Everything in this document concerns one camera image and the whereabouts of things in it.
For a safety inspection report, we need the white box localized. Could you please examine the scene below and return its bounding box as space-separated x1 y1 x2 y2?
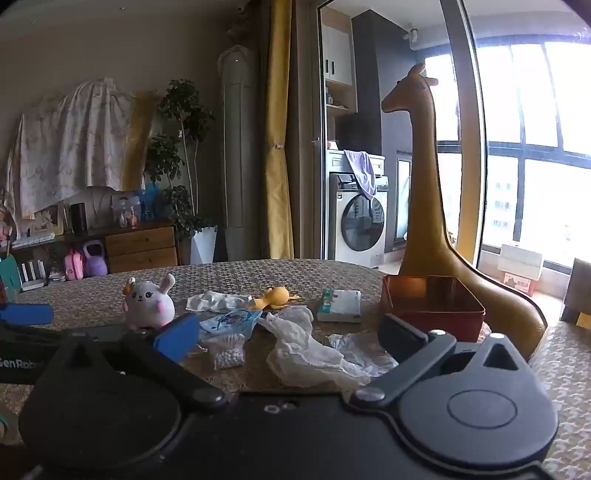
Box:
498 244 544 280

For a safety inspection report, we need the white router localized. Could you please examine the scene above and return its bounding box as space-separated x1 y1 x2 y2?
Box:
18 260 49 291

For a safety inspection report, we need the blue white snack packet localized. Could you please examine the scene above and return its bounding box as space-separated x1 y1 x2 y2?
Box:
198 310 263 341

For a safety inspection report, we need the tall standing air conditioner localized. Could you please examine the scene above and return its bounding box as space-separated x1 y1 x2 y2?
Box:
218 45 259 264

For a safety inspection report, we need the purple towel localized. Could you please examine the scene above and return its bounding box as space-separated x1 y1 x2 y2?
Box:
344 150 377 200

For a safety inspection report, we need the white and wood wall cabinet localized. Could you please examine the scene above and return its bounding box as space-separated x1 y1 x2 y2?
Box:
322 7 358 116

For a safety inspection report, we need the white bunny plush toy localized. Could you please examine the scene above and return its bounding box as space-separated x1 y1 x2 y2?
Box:
122 273 177 330

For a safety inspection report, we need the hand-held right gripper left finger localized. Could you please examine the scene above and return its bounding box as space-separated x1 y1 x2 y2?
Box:
50 315 228 414

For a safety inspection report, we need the white keyboard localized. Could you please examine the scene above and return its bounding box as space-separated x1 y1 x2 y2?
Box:
11 233 56 250

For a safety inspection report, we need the white planter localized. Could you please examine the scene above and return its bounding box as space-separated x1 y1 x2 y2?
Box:
190 226 218 265

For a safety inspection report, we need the grey sofa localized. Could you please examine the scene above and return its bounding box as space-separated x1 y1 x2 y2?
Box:
560 258 591 324

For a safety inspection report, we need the purple kettlebell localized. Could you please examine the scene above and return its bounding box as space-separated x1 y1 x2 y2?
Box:
82 240 109 277

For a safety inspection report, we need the white washing machine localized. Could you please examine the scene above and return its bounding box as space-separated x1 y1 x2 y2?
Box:
328 152 389 268

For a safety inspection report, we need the wooden drawer cabinet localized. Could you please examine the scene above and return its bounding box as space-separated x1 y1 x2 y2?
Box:
104 224 180 274

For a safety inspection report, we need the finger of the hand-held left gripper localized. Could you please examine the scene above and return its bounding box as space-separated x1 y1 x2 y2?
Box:
0 303 55 326

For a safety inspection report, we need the black speaker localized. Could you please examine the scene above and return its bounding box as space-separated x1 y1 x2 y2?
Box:
70 202 88 234

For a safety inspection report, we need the white plastic bag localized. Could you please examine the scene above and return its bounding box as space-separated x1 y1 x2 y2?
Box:
259 307 371 388

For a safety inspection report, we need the patterned brown tablecloth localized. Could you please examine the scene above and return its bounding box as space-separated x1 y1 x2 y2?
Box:
0 258 591 480

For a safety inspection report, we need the tissue pack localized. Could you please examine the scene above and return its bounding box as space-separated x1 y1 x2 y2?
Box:
317 288 363 323

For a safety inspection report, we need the picture frame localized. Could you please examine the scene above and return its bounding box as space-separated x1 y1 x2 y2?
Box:
30 205 64 235

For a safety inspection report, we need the orange plush toy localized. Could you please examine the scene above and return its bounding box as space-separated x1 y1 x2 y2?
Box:
249 286 301 311

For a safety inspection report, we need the red crate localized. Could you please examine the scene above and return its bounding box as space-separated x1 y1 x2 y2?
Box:
502 272 539 297

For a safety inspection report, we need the red tin box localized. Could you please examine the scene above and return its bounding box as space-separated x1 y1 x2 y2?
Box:
379 275 486 343

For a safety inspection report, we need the small clear plastic pouch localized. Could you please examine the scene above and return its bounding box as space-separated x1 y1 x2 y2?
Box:
203 335 247 370

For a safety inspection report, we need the yellow draped cloth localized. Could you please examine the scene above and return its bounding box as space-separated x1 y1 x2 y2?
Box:
124 90 160 190

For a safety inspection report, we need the green potted plant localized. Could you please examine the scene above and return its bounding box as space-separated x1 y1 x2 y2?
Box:
144 79 218 241

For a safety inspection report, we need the white crumpled cloth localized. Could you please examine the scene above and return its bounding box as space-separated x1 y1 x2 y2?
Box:
185 291 254 313

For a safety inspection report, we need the toy blister pack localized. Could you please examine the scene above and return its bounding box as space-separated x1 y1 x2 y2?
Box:
111 191 141 227

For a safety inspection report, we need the yellow curtain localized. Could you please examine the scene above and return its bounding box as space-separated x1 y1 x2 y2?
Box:
264 0 296 260

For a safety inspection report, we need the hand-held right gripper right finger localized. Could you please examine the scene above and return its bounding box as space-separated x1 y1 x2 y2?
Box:
344 314 530 409

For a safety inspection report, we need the floral draped cloth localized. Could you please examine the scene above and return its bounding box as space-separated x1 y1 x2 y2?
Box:
4 78 139 220

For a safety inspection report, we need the white shell-shaped ornament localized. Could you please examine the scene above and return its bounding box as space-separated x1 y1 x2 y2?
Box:
85 186 118 229

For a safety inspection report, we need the blue plastic toy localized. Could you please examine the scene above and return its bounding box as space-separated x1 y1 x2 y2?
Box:
141 185 160 220

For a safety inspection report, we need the yellow giraffe statue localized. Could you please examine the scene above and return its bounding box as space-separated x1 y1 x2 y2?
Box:
381 63 549 361

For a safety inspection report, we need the pink backpack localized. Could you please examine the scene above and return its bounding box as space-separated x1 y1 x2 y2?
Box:
64 249 86 281

